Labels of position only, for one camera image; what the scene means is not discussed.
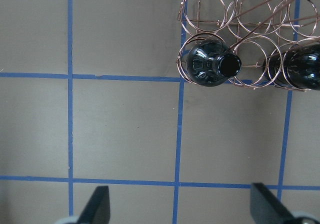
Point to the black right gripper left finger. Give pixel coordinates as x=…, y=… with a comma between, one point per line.
x=97, y=209

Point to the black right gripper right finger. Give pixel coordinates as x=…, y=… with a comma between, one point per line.
x=265, y=208

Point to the dark bottle at basket corner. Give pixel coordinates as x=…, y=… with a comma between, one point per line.
x=210, y=63

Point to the dark bottle under basket handle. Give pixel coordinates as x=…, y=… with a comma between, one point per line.
x=298, y=67

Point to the copper wire wine basket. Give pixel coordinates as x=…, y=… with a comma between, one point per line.
x=251, y=29

